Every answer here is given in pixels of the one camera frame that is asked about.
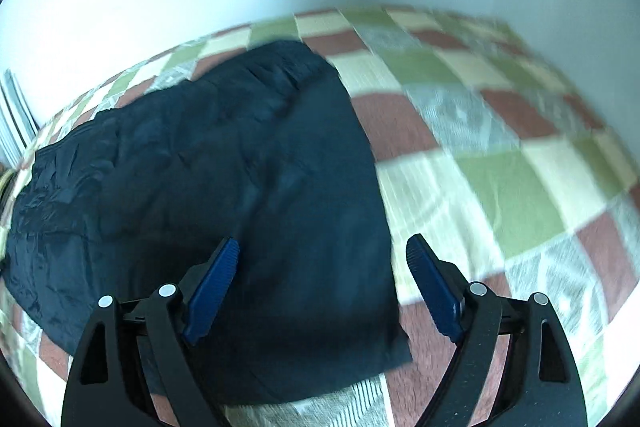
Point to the striped headboard cushion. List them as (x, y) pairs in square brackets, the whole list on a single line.
[(15, 117)]

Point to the checkered bed sheet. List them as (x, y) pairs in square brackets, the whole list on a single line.
[(500, 167)]

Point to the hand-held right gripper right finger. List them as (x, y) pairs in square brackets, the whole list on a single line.
[(435, 287)]

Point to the black padded jacket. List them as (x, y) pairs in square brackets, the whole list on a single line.
[(225, 157)]

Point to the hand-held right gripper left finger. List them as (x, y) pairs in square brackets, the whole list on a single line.
[(210, 292)]

